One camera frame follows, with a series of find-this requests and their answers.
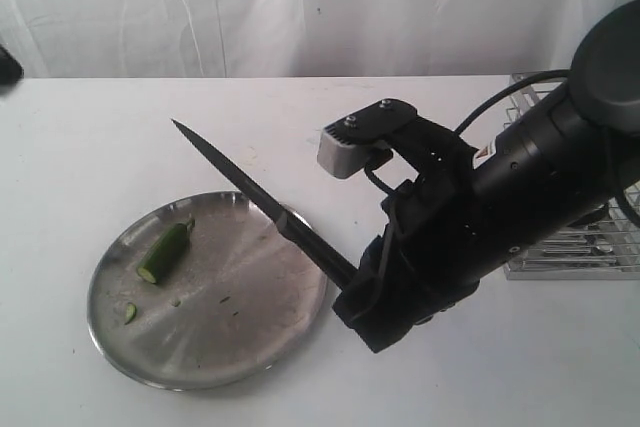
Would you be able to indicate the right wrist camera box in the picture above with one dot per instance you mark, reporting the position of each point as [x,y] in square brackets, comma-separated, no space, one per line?
[347,144]

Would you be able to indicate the white backdrop curtain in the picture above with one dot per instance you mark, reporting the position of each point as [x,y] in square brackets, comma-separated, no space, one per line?
[278,38]

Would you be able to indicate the round steel plate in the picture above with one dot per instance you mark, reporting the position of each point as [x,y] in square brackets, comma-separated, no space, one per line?
[239,299]

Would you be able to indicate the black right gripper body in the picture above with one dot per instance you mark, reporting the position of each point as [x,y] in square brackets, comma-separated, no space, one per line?
[447,222]

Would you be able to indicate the black kitchen knife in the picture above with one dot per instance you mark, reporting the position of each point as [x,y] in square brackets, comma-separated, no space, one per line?
[337,268]

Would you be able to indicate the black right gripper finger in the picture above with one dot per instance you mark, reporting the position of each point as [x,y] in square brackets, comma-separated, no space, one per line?
[391,318]
[376,276]

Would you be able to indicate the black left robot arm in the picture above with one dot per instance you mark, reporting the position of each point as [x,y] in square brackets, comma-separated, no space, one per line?
[11,71]

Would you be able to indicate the green cucumber piece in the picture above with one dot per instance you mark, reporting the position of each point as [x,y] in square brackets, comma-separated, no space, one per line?
[164,254]

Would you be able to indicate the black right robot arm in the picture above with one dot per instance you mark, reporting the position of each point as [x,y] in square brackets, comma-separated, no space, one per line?
[587,140]

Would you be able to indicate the steel wire utensil rack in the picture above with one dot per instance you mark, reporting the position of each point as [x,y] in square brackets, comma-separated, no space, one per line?
[603,246]

